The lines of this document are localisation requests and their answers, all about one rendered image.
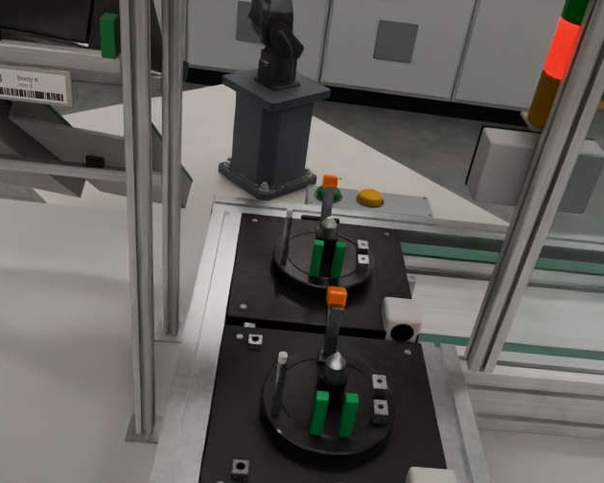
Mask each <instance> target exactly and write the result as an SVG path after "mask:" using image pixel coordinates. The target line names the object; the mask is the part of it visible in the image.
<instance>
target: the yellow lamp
mask: <svg viewBox="0 0 604 483"><path fill-rule="evenodd" d="M559 84H560V80H558V79H556V78H553V77H552V76H550V75H549V74H547V73H546V72H545V70H543V71H542V74H541V76H540V79H539V82H538V85H537V88H536V91H535V94H534V97H533V100H532V103H531V106H530V108H529V111H528V114H527V119H528V121H529V122H530V123H531V124H533V125H534V126H536V127H539V128H542V129H544V128H545V125H546V120H547V117H548V115H549V112H550V109H551V107H552V104H553V101H554V99H555V96H556V93H557V90H558V87H559Z"/></svg>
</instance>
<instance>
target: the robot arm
mask: <svg viewBox="0 0 604 483"><path fill-rule="evenodd" d="M248 17H249V18H250V19H251V27H252V29H253V30H254V32H255V33H256V34H257V35H258V37H260V39H261V42H262V43H263V44H264V45H265V46H266V47H265V49H262V50H261V58H260V59H259V67H258V76H257V77H253V79H254V80H255V81H257V82H258V83H260V84H262V85H264V86H265V87H267V88H269V89H271V90H273V91H279V90H283V89H288V88H293V87H296V86H300V82H298V81H296V80H295V73H296V65H297V59H298V58H300V56H301V54H302V52H303V50H304V46H303V45H302V44H301V43H300V42H299V40H298V39H297V38H296V37H295V36H294V34H293V33H292V32H293V7H292V0H251V10H250V13H249V14H248Z"/></svg>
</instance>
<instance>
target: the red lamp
mask: <svg viewBox="0 0 604 483"><path fill-rule="evenodd" d="M578 31H579V26H578V25H575V24H572V23H570V22H568V21H566V20H565V19H563V18H562V17H560V19H559V22H558V25H557V28H556V31H555V34H554V37H553V39H552V42H551V45H550V48H549V51H548V54H547V57H546V62H545V65H544V70H545V72H546V73H547V74H549V75H550V76H552V77H553V78H556V79H558V80H561V79H562V77H563V74H564V71H565V68H566V66H567V63H568V60H569V55H570V52H571V50H572V47H573V44H574V41H575V38H576V36H577V34H578Z"/></svg>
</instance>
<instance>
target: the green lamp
mask: <svg viewBox="0 0 604 483"><path fill-rule="evenodd" d="M588 3H589V0H566V2H565V5H564V7H563V10H562V13H561V16H562V18H563V19H565V20H566V21H568V22H570V23H572V24H575V25H578V26H580V25H581V22H582V19H583V16H584V14H585V11H586V8H587V6H588Z"/></svg>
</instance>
